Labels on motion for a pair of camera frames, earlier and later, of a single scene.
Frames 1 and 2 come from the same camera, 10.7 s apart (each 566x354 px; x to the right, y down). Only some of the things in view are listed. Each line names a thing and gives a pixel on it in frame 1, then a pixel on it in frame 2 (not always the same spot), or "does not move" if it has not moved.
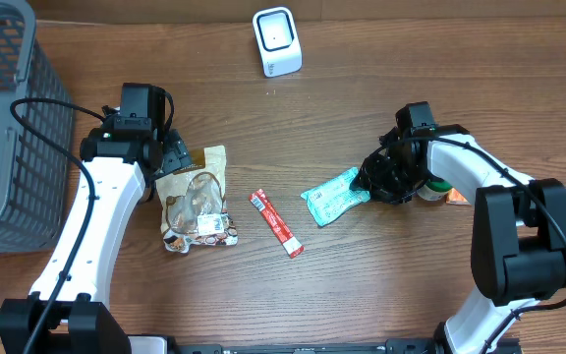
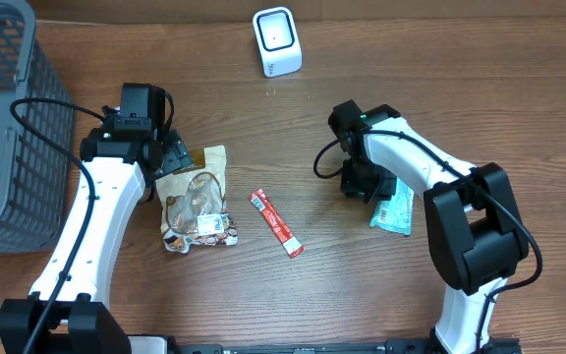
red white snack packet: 292,246 does not move
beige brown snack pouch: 193,203 does not move
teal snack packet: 332,199 → 396,213
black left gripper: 176,153 does not move
